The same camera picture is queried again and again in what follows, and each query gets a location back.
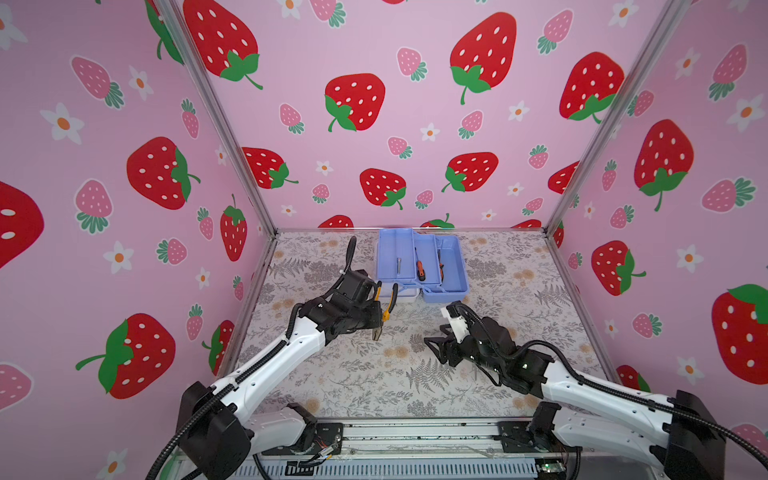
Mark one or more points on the aluminium corner frame post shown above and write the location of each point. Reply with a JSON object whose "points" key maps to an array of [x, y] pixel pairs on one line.
{"points": [[181, 36], [663, 29]]}

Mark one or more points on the white lid blue tool box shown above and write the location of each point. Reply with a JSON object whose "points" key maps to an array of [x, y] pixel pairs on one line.
{"points": [[411, 245]]}

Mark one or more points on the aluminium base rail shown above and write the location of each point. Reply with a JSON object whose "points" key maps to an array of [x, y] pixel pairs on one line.
{"points": [[462, 448]]}

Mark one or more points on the orange handled pliers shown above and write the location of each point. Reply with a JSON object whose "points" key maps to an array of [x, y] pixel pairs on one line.
{"points": [[441, 264]]}

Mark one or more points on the aluminium corner frame post right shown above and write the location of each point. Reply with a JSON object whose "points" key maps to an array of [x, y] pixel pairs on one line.
{"points": [[663, 29]]}

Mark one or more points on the orange screwdriver long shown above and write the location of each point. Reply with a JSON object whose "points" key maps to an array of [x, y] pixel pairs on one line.
{"points": [[421, 273]]}

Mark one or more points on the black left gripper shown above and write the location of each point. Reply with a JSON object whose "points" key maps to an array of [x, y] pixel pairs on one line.
{"points": [[376, 313]]}

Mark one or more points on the yellow handled pliers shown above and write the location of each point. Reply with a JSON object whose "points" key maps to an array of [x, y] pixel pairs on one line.
{"points": [[387, 309]]}

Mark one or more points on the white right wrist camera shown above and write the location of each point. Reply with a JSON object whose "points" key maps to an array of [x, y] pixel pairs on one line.
{"points": [[455, 314]]}

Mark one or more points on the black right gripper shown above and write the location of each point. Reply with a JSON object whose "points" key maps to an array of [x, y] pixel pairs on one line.
{"points": [[443, 343]]}

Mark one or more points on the aluminium corner frame post left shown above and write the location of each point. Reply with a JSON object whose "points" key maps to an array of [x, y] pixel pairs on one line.
{"points": [[181, 36]]}

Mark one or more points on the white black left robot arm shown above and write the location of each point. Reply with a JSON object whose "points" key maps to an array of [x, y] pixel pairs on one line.
{"points": [[211, 429]]}

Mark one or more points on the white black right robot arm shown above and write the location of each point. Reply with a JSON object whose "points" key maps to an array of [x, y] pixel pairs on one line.
{"points": [[676, 435]]}

